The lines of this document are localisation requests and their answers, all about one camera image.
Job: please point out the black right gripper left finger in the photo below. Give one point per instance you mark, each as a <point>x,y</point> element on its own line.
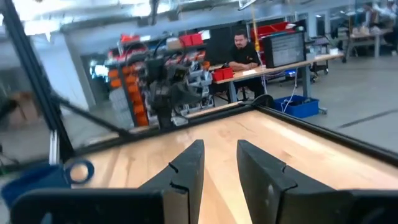
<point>183,186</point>

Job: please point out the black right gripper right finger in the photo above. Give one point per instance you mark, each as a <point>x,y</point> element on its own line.
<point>264,186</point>

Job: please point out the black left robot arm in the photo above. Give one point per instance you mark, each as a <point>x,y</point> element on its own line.
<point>168,93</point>

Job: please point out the shelf rack with orange bins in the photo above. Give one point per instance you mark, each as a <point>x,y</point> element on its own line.
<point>130,90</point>

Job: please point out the black round corner cap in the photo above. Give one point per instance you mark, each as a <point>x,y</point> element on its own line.
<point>263,101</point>

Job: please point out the blue plastic floor bin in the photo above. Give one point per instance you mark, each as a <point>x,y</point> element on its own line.
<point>297,107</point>

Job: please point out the red plastic bin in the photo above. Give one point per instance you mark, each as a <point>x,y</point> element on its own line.
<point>130,38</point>
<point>186,40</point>
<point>228,73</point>
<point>197,39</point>
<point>217,76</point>

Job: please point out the long wooden work desk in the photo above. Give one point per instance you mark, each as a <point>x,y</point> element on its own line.
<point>280,67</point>

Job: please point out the person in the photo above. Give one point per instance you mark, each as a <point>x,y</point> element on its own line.
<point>388,9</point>
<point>371,15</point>
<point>245,56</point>

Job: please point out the silver aluminium extrusion bar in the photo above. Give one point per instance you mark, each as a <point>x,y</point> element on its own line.
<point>54,149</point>

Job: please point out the black desktop monitor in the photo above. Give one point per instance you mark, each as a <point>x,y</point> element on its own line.
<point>284,49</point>

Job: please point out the black equipment cart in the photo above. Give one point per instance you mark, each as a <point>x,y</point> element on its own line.
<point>320,56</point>

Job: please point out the blue cup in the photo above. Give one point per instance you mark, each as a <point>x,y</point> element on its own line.
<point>34,183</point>

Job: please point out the brown cardboard box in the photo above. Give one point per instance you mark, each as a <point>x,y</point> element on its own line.
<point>26,107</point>

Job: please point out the distant wooden desk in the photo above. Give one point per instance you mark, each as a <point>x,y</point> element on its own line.
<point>370,35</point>

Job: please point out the black table edge rail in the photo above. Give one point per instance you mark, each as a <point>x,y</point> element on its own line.
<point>326,132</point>

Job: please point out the black diagonal frame brace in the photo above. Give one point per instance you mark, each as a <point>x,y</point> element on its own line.
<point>93,118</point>

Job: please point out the black frame post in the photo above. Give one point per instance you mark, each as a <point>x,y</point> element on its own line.
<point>34,77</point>

